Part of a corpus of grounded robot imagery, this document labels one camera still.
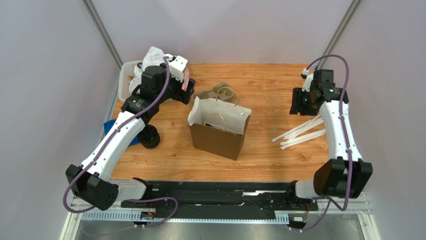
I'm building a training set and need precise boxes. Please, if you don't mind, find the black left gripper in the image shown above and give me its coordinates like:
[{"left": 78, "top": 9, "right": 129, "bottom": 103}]
[{"left": 155, "top": 63, "right": 194, "bottom": 105}]

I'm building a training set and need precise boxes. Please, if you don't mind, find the white straw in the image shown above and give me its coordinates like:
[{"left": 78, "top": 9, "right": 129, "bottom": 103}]
[
  {"left": 271, "top": 115, "right": 324, "bottom": 143},
  {"left": 280, "top": 129, "right": 326, "bottom": 150},
  {"left": 284, "top": 117, "right": 324, "bottom": 140}
]

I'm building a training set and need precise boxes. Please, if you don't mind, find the brown paper bag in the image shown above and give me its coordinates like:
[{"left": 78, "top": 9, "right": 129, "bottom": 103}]
[{"left": 187, "top": 97, "right": 252, "bottom": 161}]

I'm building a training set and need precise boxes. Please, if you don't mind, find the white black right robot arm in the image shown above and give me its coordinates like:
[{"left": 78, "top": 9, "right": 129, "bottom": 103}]
[{"left": 287, "top": 69, "right": 373, "bottom": 202}]

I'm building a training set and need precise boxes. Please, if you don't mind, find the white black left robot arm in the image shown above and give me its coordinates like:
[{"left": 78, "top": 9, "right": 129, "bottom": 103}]
[{"left": 62, "top": 63, "right": 196, "bottom": 213}]

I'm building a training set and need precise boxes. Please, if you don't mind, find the pink white item in basket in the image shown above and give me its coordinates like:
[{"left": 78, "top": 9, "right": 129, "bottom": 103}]
[{"left": 129, "top": 68, "right": 191, "bottom": 91}]

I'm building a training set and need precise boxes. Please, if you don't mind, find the cardboard cup carrier tray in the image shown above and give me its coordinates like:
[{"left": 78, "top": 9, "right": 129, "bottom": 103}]
[{"left": 190, "top": 82, "right": 235, "bottom": 104}]

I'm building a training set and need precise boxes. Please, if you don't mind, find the crumpled white paper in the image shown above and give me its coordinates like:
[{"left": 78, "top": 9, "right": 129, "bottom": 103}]
[{"left": 133, "top": 46, "right": 173, "bottom": 77}]

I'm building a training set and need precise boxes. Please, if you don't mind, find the white plastic basket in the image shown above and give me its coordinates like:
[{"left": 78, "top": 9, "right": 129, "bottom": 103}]
[{"left": 117, "top": 60, "right": 143, "bottom": 102}]

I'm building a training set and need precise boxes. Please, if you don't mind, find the blue folded cloth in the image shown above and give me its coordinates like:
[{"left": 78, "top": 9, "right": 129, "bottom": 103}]
[{"left": 103, "top": 119, "right": 140, "bottom": 147}]

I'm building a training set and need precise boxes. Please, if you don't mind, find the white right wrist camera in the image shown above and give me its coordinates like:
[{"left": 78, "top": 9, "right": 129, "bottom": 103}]
[{"left": 301, "top": 68, "right": 314, "bottom": 93}]

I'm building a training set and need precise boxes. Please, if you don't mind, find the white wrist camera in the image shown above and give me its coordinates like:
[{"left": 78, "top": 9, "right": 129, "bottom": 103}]
[
  {"left": 301, "top": 68, "right": 314, "bottom": 93},
  {"left": 165, "top": 54, "right": 189, "bottom": 82}
]

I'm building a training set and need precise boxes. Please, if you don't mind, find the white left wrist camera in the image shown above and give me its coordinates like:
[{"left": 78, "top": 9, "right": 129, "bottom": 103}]
[{"left": 165, "top": 54, "right": 189, "bottom": 82}]

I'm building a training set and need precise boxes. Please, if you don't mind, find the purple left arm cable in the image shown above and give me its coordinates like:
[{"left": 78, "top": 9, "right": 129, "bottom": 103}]
[{"left": 62, "top": 55, "right": 179, "bottom": 229}]

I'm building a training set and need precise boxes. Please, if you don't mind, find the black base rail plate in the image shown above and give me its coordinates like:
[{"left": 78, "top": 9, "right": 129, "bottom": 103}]
[{"left": 120, "top": 180, "right": 319, "bottom": 220}]

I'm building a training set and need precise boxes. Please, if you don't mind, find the aluminium frame rail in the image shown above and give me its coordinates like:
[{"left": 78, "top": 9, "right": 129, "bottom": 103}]
[{"left": 61, "top": 193, "right": 381, "bottom": 240}]

